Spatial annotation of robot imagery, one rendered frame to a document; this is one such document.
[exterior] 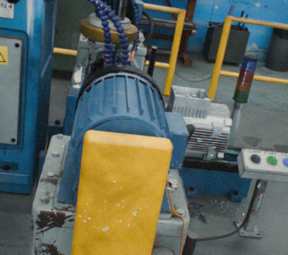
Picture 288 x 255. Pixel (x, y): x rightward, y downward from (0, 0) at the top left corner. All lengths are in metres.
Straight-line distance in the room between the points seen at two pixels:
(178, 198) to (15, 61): 0.62
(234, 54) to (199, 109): 4.83
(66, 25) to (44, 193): 3.80
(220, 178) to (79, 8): 3.22
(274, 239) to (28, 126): 0.83
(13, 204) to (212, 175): 0.67
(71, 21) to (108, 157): 3.94
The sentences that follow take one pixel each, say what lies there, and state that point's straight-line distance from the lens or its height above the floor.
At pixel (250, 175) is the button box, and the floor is 1.02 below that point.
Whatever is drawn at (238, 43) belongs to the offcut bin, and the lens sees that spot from 6.22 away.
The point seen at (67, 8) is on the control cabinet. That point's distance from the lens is 4.52.
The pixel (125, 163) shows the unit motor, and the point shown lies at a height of 1.31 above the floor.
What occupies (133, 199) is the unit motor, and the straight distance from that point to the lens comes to 0.67.
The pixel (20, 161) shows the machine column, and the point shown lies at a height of 0.92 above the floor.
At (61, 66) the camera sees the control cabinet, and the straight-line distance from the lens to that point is 4.67.
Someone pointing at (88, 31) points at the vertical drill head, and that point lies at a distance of 1.32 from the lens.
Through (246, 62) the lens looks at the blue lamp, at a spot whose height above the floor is 1.20.
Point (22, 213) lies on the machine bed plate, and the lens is 1.38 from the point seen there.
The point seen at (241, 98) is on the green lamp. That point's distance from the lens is 1.82.
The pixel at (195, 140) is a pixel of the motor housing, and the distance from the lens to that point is 1.44.
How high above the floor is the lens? 1.63
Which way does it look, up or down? 23 degrees down
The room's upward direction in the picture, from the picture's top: 9 degrees clockwise
